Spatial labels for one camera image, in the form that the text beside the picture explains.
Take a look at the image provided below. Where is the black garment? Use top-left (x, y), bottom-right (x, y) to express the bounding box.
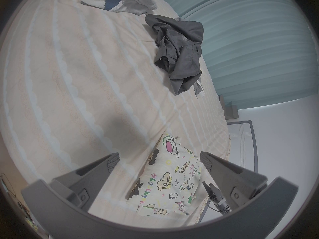
top-left (145, 14), bottom-right (204, 95)

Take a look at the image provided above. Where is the blue-green curtain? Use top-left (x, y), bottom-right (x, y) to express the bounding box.
top-left (147, 0), bottom-right (319, 109)

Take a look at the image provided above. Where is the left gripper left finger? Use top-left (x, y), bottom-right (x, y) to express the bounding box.
top-left (51, 153), bottom-right (120, 211)

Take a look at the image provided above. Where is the grey garment with white trim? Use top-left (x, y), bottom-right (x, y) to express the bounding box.
top-left (193, 80), bottom-right (205, 99)

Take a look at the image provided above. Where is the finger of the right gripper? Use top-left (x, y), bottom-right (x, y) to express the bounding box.
top-left (202, 181), bottom-right (213, 196)

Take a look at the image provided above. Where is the grey bedside table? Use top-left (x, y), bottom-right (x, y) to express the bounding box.
top-left (218, 95), bottom-right (239, 120)

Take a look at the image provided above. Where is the white printed pyjama top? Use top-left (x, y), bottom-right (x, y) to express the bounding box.
top-left (126, 133), bottom-right (208, 216)

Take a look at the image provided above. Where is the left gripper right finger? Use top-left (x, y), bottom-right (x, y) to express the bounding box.
top-left (199, 151), bottom-right (268, 206)

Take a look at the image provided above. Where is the bed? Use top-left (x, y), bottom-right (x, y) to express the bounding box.
top-left (0, 0), bottom-right (259, 233)

